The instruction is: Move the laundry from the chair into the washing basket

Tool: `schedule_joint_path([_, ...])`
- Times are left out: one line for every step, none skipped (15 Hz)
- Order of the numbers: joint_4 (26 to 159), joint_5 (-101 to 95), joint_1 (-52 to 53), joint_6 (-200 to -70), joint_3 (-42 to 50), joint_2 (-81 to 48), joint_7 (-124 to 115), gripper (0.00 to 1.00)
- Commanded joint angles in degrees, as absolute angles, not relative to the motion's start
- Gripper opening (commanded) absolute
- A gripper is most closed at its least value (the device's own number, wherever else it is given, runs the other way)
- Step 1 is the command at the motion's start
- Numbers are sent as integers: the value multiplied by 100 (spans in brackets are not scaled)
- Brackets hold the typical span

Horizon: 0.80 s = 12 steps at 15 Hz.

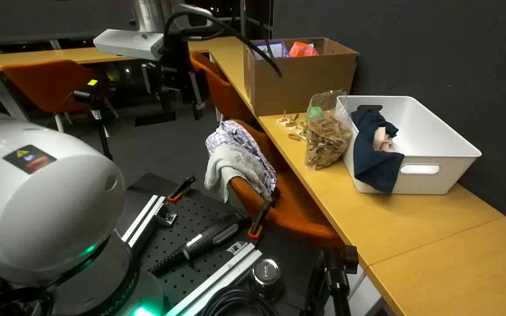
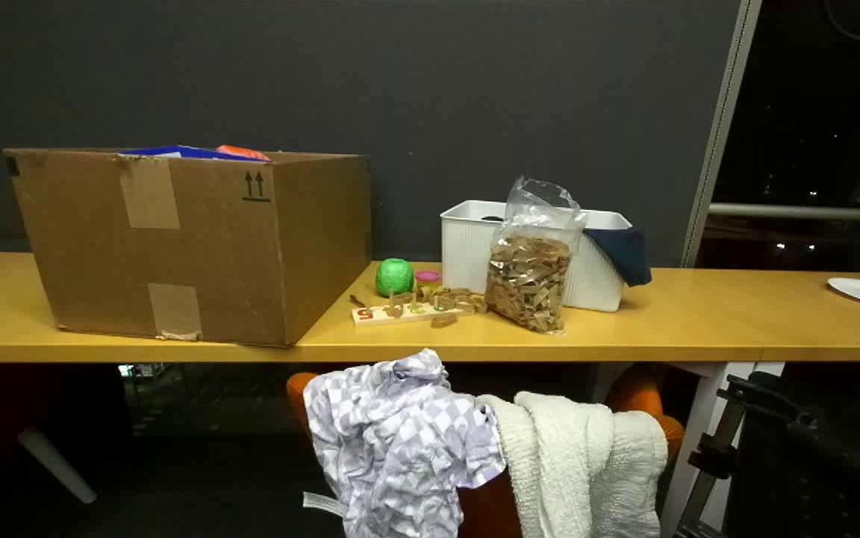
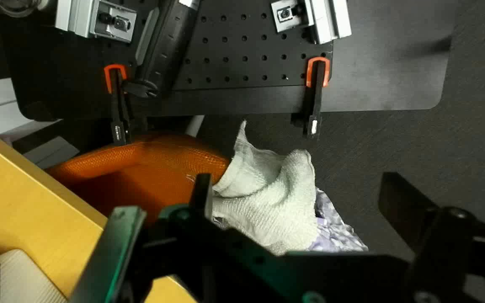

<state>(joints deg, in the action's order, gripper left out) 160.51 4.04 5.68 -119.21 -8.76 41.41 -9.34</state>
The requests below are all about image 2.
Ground blue purple item in box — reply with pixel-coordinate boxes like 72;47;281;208
115;144;223;163

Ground white table leg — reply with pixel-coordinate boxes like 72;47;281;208
15;428;102;507
660;362;787;536

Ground orange chair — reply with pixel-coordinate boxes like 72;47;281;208
283;364;686;538

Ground large cardboard box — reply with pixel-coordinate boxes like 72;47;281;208
0;146;372;352

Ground dark blue cloth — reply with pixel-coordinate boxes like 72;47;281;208
587;223;654;291

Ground black tripod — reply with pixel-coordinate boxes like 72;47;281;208
665;371;860;538

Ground green round toy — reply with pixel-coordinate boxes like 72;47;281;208
372;255;417;298

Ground purple white patterned cloth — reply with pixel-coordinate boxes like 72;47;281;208
300;346;507;538

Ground orange item in box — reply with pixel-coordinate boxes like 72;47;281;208
212;144;272;168

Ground clear bag of brown chips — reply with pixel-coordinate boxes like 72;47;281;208
483;177;584;335

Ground white fluffy towel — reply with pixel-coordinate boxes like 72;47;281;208
477;388;672;538

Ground white window frame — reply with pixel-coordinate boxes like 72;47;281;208
678;0;860;270

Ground wooden puzzle board with pieces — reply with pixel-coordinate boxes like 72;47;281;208
350;285;489;331

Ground white plastic washing basket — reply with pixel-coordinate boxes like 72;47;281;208
438;198;642;313

